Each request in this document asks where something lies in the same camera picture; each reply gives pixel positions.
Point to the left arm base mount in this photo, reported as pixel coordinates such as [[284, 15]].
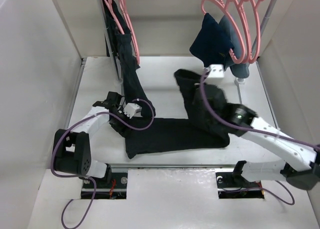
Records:
[[113, 186]]

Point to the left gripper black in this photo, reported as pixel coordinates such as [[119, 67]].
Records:
[[123, 129]]

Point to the dark trousers hanging left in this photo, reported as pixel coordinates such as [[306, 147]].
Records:
[[121, 46]]

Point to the pink hanger with navy trousers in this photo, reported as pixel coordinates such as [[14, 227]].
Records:
[[216, 3]]

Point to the pink hanger far left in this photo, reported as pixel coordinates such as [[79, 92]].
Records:
[[117, 18]]

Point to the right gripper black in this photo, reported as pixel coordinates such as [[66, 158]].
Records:
[[196, 101]]

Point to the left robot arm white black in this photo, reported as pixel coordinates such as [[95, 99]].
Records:
[[72, 150]]

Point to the pink empty hanger right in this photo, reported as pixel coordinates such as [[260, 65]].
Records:
[[255, 4]]

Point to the navy blue trousers hanging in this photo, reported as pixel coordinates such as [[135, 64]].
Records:
[[211, 45]]

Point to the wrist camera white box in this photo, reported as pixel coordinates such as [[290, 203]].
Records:
[[215, 72], [131, 109]]

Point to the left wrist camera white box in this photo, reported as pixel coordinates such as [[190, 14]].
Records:
[[131, 109]]

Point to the white clothes rack frame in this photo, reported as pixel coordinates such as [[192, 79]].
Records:
[[145, 37]]

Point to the light blue jeans hanging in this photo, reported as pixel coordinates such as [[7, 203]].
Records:
[[241, 70]]

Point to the black trousers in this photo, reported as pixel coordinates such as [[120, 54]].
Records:
[[161, 135]]

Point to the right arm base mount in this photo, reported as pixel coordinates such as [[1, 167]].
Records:
[[236, 187]]

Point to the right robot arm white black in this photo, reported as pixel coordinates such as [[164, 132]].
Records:
[[298, 163]]

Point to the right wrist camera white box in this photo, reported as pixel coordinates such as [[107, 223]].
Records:
[[215, 72]]

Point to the pink hanger with jeans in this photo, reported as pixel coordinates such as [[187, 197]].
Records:
[[245, 54]]

